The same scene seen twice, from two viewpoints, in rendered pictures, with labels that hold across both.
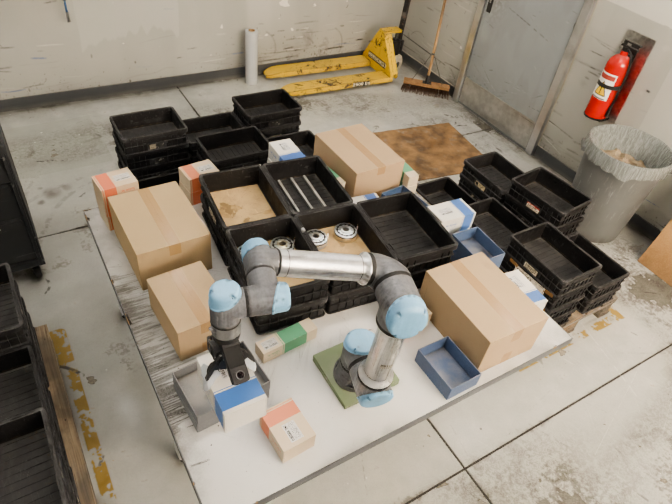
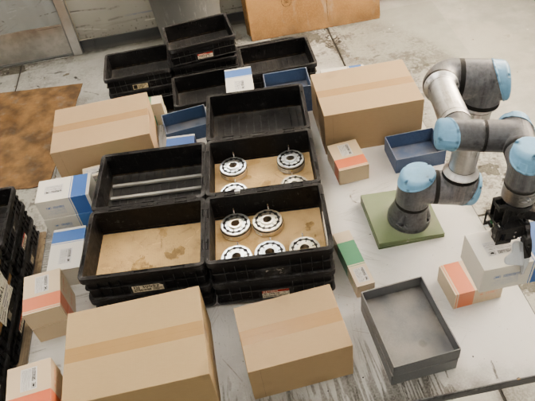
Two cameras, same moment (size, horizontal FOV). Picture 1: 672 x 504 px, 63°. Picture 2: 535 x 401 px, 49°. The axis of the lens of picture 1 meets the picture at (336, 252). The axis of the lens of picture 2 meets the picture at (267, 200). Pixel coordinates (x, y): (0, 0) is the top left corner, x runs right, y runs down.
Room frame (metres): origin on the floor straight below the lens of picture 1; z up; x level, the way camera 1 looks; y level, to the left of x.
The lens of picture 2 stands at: (0.83, 1.30, 2.31)
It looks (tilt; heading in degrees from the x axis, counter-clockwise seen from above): 45 degrees down; 304
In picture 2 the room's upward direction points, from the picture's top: 9 degrees counter-clockwise
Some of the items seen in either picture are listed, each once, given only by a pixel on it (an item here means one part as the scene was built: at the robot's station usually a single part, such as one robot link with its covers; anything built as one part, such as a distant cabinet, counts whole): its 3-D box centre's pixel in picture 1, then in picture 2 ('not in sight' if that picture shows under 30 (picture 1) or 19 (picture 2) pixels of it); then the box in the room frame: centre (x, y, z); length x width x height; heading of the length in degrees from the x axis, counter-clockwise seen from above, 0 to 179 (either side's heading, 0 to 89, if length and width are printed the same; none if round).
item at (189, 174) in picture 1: (199, 175); (45, 297); (2.15, 0.71, 0.81); 0.16 x 0.12 x 0.07; 132
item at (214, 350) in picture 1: (225, 343); (509, 216); (0.86, 0.25, 1.25); 0.09 x 0.08 x 0.12; 37
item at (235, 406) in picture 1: (231, 386); (509, 255); (0.84, 0.23, 1.09); 0.20 x 0.12 x 0.09; 37
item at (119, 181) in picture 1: (115, 185); (33, 395); (1.88, 1.00, 0.89); 0.16 x 0.12 x 0.07; 133
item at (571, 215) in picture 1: (538, 218); (205, 64); (2.83, -1.23, 0.37); 0.42 x 0.34 x 0.46; 36
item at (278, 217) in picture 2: not in sight; (267, 220); (1.60, 0.17, 0.86); 0.10 x 0.10 x 0.01
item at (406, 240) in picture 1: (403, 233); (258, 122); (1.88, -0.28, 0.87); 0.40 x 0.30 x 0.11; 31
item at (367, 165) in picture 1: (356, 162); (107, 139); (2.49, -0.04, 0.80); 0.40 x 0.30 x 0.20; 38
